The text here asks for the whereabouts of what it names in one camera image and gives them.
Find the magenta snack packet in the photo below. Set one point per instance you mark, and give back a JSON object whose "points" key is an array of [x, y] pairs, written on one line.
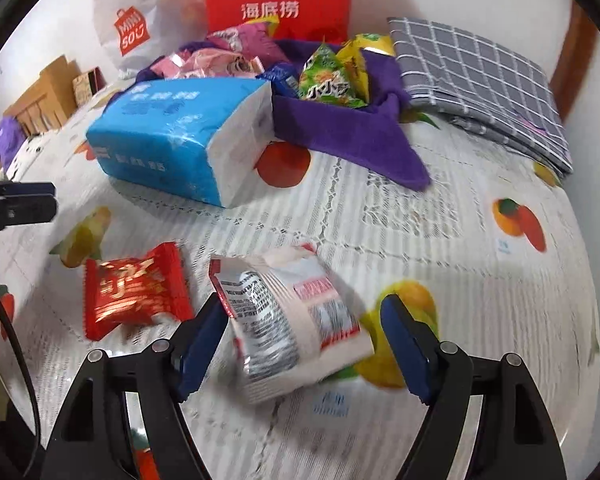
{"points": [[245, 40]]}

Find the green snack packet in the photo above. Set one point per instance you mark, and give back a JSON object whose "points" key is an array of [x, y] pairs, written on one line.
{"points": [[327, 80]]}

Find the wooden furniture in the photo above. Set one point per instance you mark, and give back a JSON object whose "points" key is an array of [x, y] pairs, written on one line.
{"points": [[42, 92]]}

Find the white plastic bag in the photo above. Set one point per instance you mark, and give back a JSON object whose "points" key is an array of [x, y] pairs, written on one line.
{"points": [[140, 20]]}

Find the purple plush toy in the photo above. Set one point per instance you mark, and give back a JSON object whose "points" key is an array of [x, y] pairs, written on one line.
{"points": [[7, 137]]}

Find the brown wooden frame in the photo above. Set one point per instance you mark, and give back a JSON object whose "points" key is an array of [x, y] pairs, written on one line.
{"points": [[572, 57]]}

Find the patterned cardboard box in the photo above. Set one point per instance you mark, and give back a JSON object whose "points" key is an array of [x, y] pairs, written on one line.
{"points": [[86, 85]]}

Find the red paper bag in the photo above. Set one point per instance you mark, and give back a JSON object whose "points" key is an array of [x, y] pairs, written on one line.
{"points": [[277, 0]]}

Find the blue tissue pack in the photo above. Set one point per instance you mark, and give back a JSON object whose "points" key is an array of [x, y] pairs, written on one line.
{"points": [[180, 135]]}

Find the fruit print table cover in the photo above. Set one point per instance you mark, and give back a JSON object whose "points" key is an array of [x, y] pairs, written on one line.
{"points": [[430, 260]]}

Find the white and red snack packet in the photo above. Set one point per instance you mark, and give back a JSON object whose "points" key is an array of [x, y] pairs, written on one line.
{"points": [[292, 320]]}

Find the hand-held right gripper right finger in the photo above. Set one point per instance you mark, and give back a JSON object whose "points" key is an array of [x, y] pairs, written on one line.
{"points": [[405, 347]]}

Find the small blue packet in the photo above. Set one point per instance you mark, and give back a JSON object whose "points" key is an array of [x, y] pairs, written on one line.
{"points": [[280, 79]]}

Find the yellow triangular snack packet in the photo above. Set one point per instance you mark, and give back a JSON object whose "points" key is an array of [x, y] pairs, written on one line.
{"points": [[355, 65]]}

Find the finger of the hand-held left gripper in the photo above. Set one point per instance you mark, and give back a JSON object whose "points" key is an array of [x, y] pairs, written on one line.
{"points": [[22, 205]]}

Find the purple towel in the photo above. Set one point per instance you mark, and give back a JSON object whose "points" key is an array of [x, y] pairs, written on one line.
{"points": [[360, 125]]}

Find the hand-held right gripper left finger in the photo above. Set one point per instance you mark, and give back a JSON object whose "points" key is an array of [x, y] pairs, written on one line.
{"points": [[200, 350]]}

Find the grey plaid folded cloth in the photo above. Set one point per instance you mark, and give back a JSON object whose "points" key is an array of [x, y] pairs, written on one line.
{"points": [[485, 90]]}

